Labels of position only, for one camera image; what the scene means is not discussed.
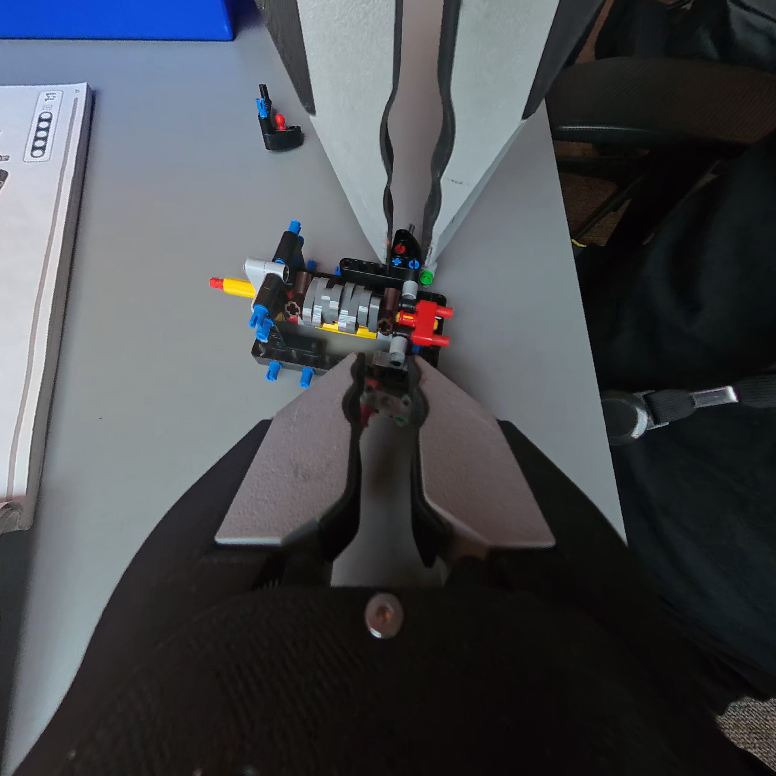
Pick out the small black lego subassembly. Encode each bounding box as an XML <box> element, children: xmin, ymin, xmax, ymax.
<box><xmin>257</xmin><ymin>84</ymin><xmax>304</xmax><ymax>152</ymax></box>

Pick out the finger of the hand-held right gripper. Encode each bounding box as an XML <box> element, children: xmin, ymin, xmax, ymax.
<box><xmin>296</xmin><ymin>0</ymin><xmax>405</xmax><ymax>266</ymax></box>
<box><xmin>423</xmin><ymin>0</ymin><xmax>560</xmax><ymax>260</ymax></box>

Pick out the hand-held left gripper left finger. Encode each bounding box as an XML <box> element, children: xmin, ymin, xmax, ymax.
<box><xmin>214</xmin><ymin>352</ymin><xmax>365</xmax><ymax>563</ymax></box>

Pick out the person's right forearm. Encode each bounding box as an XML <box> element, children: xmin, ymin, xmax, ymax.
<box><xmin>597</xmin><ymin>0</ymin><xmax>776</xmax><ymax>64</ymax></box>

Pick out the black strap with metal buckle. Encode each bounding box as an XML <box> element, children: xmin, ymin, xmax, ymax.
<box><xmin>602</xmin><ymin>373</ymin><xmax>776</xmax><ymax>446</ymax></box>

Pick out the black office chair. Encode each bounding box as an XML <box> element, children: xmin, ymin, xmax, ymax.
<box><xmin>546</xmin><ymin>57</ymin><xmax>776</xmax><ymax>243</ymax></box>

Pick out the blue plastic bin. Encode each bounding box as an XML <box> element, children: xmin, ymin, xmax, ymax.
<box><xmin>0</xmin><ymin>0</ymin><xmax>236</xmax><ymax>42</ymax></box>

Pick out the black lego frame assembly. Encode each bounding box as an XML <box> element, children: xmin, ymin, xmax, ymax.
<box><xmin>209</xmin><ymin>219</ymin><xmax>454</xmax><ymax>428</ymax></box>

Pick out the white instruction booklet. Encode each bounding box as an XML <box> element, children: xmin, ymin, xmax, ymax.
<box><xmin>0</xmin><ymin>82</ymin><xmax>95</xmax><ymax>533</ymax></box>

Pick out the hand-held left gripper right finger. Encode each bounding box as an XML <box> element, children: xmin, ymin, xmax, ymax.
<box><xmin>412</xmin><ymin>354</ymin><xmax>557</xmax><ymax>569</ymax></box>

